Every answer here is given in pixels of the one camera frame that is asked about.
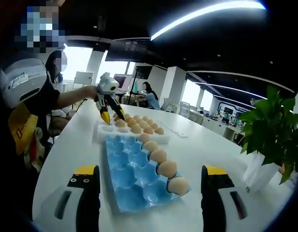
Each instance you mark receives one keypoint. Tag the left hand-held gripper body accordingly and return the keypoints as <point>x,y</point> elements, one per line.
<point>106,85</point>

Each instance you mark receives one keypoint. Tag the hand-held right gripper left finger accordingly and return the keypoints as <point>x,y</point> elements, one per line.
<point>88,205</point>

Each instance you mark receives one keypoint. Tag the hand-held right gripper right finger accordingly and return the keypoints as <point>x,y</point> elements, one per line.
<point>212,205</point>

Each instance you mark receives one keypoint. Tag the group of brown eggs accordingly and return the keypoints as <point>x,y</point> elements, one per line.
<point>135,129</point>

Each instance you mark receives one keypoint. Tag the brown egg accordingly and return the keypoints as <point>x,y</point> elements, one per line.
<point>143,137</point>
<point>158,155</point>
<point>151,146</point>
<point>178,185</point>
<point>168,169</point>

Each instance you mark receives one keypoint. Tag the blue egg tray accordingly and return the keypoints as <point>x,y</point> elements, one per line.
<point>132,174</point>

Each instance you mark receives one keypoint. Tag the white foam egg holder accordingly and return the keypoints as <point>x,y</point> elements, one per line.
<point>103,135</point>

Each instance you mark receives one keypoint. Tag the person's left hand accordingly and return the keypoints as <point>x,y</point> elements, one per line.
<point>92,91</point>

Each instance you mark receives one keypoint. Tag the computer monitor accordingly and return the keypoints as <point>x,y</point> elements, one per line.
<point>123,82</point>

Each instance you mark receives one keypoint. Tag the whiteboard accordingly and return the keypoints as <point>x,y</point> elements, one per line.
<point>83,79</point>

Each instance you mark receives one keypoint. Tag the small black screen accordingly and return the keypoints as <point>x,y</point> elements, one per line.
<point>142,72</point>

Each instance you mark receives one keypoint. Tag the black hanging screen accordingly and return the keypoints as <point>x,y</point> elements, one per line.
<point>127,49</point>

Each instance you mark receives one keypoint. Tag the white table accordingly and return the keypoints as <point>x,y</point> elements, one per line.
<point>212,149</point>

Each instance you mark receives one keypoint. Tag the white office chair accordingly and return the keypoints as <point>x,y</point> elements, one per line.
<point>184,108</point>

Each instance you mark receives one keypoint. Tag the operator person, dark clothes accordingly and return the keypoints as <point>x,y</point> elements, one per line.
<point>23,130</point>

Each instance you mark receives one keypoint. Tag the white chest device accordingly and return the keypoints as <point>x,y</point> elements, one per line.
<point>23,79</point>

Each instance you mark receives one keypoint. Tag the green plant in white pot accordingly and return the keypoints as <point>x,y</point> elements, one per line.
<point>272,135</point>

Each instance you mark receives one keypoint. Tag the curved ceiling light strip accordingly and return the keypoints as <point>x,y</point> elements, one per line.
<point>199,17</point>

